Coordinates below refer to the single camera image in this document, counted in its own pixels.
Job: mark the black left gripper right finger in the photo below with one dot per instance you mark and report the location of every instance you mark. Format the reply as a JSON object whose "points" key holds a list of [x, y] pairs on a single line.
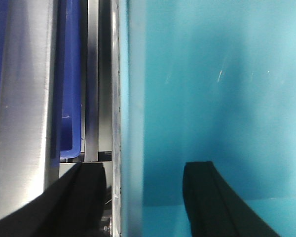
{"points": [[214, 209]]}

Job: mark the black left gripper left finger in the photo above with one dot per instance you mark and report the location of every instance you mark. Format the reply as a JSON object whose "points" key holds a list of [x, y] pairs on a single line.
{"points": [[71, 207]]}

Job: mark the light blue plastic bin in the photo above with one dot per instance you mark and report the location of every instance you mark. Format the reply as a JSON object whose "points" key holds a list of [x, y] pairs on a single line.
{"points": [[207, 80]]}

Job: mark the dark blue bin lower left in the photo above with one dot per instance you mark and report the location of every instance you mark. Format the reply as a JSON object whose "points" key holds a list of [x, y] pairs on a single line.
{"points": [[68, 65]]}

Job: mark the stainless steel shelf rail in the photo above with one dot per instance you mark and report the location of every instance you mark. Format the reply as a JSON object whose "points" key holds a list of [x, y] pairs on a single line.
{"points": [[30, 102]]}

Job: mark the metal divider rail left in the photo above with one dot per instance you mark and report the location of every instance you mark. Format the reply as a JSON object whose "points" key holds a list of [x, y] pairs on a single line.
{"points": [[102, 96]]}

